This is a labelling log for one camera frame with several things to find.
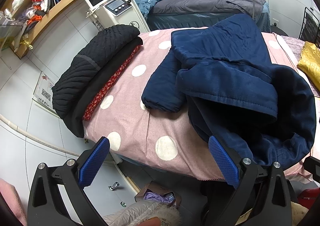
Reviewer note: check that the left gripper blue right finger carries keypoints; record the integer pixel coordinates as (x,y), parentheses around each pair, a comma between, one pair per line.
(261,195)

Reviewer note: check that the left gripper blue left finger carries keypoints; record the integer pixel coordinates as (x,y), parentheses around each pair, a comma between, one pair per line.
(46,206)

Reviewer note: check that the navy blue padded jacket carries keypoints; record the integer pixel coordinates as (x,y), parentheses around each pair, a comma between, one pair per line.
(235,94)

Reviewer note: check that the pink cloth at edge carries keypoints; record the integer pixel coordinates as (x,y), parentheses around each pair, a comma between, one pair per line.
(13,200)

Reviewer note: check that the red object at edge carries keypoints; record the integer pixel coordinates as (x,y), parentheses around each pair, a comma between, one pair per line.
(307,197)

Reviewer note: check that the beige quilted fur-trim coat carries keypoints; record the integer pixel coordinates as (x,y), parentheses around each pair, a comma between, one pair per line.
(145,213)

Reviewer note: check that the cardboard box with purple cloth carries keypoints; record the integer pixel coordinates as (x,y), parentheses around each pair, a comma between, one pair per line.
(156,192)

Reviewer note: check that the pink polka dot bedsheet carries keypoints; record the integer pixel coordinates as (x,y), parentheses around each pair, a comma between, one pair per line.
(165,140)

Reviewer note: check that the white sign on floor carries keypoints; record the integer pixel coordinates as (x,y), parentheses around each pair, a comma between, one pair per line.
(43,92)

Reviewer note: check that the red floral folded cloth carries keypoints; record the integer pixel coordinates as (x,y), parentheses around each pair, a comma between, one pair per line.
(100,95)

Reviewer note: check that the golden yellow pillow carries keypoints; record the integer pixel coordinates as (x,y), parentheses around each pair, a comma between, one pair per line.
(309,63)

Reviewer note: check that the black quilted folded garment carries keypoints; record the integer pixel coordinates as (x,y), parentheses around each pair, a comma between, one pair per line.
(90,70)

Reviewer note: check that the black metal rack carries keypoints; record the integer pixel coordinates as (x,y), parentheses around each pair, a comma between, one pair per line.
(310,28)

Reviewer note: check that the white medical machine with screen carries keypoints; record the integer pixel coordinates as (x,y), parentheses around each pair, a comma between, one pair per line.
(106,13)

